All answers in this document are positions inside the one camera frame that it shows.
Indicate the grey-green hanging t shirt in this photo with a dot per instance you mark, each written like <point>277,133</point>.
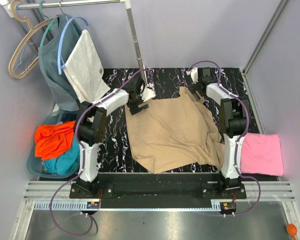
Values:
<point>52,58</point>

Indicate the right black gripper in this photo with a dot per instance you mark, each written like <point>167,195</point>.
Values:
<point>194,87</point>

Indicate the metal clothes rack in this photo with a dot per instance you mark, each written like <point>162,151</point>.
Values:
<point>127,3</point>

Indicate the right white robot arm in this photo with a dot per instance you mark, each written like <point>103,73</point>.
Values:
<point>234,117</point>

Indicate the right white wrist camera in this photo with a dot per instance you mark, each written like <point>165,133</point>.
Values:
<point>193,73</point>

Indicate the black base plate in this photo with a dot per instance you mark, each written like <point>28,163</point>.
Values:
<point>165,191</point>

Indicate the orange t shirt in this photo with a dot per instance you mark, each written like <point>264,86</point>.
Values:
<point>52,140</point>

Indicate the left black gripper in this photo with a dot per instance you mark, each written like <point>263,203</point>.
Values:
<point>134,108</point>

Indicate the beige t shirt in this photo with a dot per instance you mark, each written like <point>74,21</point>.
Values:
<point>174,132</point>

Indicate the blue plastic laundry basket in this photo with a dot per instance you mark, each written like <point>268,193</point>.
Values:
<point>34,164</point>

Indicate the white hanging t shirt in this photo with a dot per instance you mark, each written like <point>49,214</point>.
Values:
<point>84,70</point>

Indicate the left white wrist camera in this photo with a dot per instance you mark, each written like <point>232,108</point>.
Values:
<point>148,92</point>

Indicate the aluminium frame rail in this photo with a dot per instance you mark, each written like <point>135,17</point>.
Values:
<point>266,34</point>

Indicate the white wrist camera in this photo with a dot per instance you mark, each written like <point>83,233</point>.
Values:
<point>193,73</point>
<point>148,92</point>

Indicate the folded pink t shirt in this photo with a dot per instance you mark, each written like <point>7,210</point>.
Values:
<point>261,154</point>

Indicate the orange ball tool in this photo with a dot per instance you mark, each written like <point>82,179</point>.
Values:
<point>292,231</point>

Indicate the teal blue t shirt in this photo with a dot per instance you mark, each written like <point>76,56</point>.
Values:
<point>66,163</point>

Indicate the green hanger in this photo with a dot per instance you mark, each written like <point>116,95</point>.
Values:
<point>51,25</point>

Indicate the beige wooden hanger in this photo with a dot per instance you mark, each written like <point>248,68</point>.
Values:
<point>32,30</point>

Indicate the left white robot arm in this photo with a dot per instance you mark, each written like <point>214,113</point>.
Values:
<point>91,122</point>

